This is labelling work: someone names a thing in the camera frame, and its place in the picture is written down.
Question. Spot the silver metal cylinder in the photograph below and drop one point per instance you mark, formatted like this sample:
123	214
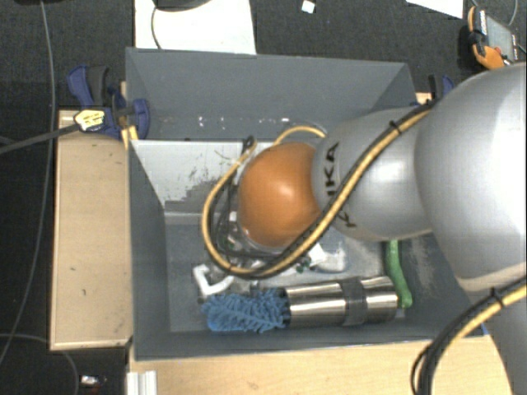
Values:
321	307

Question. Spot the white curved plastic piece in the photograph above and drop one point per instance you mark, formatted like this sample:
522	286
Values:
201	284

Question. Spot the grey metal bin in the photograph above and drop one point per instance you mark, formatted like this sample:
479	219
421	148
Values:
185	97

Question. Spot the white crumpled cloth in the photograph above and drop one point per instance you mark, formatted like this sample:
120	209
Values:
331	259

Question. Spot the pale wood flat board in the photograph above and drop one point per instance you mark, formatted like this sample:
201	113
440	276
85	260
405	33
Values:
90	241

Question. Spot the blue fuzzy cloth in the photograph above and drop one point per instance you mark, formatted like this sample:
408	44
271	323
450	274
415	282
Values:
239	313

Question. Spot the green long toy vegetable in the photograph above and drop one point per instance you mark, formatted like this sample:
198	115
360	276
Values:
398	278

